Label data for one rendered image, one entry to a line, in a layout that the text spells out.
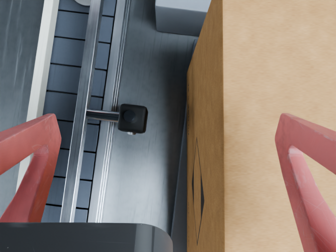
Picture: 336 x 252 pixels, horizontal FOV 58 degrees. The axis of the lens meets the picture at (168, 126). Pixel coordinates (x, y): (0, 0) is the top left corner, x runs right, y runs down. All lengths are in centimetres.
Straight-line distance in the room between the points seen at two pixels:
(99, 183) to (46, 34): 21
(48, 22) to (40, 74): 7
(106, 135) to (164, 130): 9
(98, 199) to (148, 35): 26
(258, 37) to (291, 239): 12
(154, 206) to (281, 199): 31
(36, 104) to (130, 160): 16
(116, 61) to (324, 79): 30
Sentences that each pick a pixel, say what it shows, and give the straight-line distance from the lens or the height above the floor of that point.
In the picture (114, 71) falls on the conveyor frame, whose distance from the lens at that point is 44.
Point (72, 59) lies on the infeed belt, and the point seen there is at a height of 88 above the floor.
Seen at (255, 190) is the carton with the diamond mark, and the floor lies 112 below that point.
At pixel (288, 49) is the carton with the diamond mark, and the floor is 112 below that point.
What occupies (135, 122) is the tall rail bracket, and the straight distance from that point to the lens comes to 33.
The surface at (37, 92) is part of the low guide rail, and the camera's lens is 42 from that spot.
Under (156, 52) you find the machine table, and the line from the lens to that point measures 49.
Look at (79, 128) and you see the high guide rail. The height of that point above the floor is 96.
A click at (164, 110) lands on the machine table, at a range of 47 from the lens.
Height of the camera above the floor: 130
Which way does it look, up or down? 86 degrees down
